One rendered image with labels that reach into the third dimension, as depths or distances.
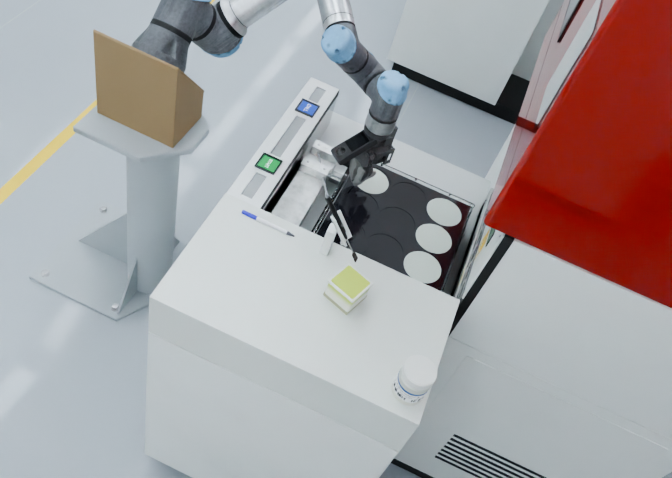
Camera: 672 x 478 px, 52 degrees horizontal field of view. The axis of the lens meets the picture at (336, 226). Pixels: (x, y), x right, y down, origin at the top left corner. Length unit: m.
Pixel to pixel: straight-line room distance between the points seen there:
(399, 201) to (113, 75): 0.84
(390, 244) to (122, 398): 1.12
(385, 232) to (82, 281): 1.29
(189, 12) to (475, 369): 1.19
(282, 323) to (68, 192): 1.65
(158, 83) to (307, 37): 2.14
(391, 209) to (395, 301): 0.35
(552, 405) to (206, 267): 0.95
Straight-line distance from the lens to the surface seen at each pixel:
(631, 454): 2.05
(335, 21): 1.66
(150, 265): 2.52
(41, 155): 3.14
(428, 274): 1.78
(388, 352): 1.54
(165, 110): 1.94
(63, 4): 3.95
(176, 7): 1.94
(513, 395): 1.93
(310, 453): 1.79
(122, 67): 1.94
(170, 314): 1.54
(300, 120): 1.96
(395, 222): 1.86
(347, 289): 1.52
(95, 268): 2.74
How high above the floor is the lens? 2.25
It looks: 49 degrees down
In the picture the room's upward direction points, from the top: 19 degrees clockwise
